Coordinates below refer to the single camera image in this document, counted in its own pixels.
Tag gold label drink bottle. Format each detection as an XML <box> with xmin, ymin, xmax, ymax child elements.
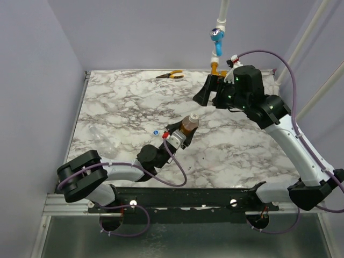
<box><xmin>180</xmin><ymin>116</ymin><xmax>199</xmax><ymax>135</ymax></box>

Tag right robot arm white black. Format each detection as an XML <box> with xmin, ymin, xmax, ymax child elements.
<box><xmin>193</xmin><ymin>65</ymin><xmax>343</xmax><ymax>211</ymax></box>

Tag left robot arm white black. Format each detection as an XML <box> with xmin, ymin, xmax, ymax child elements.
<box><xmin>57</xmin><ymin>116</ymin><xmax>199</xmax><ymax>212</ymax></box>

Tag clear empty plastic bottle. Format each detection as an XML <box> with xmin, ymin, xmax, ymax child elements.
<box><xmin>89</xmin><ymin>125</ymin><xmax>118</xmax><ymax>159</ymax></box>

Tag orange brass faucet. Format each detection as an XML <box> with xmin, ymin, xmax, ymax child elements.
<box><xmin>210</xmin><ymin>62</ymin><xmax>227</xmax><ymax>77</ymax></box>

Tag blue plastic faucet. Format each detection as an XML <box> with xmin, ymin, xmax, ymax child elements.
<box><xmin>210</xmin><ymin>28</ymin><xmax>225</xmax><ymax>56</ymax></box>

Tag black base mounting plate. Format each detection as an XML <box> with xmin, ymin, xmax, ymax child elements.
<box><xmin>88</xmin><ymin>186</ymin><xmax>279</xmax><ymax>233</ymax></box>

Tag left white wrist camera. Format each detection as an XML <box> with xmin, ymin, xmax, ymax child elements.
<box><xmin>167</xmin><ymin>130</ymin><xmax>186</xmax><ymax>149</ymax></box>

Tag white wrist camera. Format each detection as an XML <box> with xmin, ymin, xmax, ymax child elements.
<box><xmin>224</xmin><ymin>55</ymin><xmax>243</xmax><ymax>83</ymax></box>
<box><xmin>167</xmin><ymin>130</ymin><xmax>186</xmax><ymax>149</ymax></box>

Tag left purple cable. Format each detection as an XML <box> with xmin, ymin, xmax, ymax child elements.
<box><xmin>57</xmin><ymin>134</ymin><xmax>188</xmax><ymax>191</ymax></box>

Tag purple cable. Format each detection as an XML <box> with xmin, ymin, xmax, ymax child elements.
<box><xmin>233</xmin><ymin>49</ymin><xmax>344</xmax><ymax>234</ymax></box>
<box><xmin>57</xmin><ymin>134</ymin><xmax>188</xmax><ymax>191</ymax></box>

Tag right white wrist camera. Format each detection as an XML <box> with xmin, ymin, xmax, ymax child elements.
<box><xmin>224</xmin><ymin>55</ymin><xmax>243</xmax><ymax>83</ymax></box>

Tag yellow handled pliers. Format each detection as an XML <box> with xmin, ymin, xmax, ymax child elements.
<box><xmin>156</xmin><ymin>70</ymin><xmax>184</xmax><ymax>79</ymax></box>

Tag white PVC pipe frame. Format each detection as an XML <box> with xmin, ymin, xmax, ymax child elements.
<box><xmin>211</xmin><ymin>1</ymin><xmax>343</xmax><ymax>119</ymax></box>

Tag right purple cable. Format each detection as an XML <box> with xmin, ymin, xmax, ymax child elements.
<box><xmin>233</xmin><ymin>49</ymin><xmax>344</xmax><ymax>234</ymax></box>

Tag aluminium rail frame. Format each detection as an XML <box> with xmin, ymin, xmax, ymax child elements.
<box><xmin>34</xmin><ymin>70</ymin><xmax>331</xmax><ymax>257</ymax></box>

